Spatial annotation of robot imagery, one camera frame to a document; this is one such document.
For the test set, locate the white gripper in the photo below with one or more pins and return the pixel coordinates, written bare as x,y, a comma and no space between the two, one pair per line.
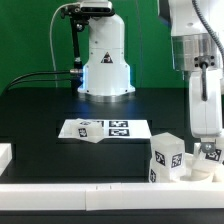
206,115

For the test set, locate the white round stool seat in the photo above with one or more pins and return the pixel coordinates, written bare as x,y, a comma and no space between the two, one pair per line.
200,173

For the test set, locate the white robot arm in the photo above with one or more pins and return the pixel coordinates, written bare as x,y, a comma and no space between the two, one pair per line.
197,36

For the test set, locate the white marker sheet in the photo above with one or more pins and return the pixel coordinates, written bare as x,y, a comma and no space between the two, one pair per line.
131,129

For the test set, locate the white front fence bar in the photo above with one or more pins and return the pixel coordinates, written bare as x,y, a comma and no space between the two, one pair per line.
115,196

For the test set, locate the white fence bar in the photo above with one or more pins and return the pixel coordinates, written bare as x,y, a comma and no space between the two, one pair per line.
5,156
115,196

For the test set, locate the white left fence bar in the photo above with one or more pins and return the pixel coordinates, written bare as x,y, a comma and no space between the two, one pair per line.
5,156

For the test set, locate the black camera stand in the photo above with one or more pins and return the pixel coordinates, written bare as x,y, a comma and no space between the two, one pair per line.
78,22

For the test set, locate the grey depth camera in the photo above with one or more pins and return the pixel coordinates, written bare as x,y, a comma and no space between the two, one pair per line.
97,8

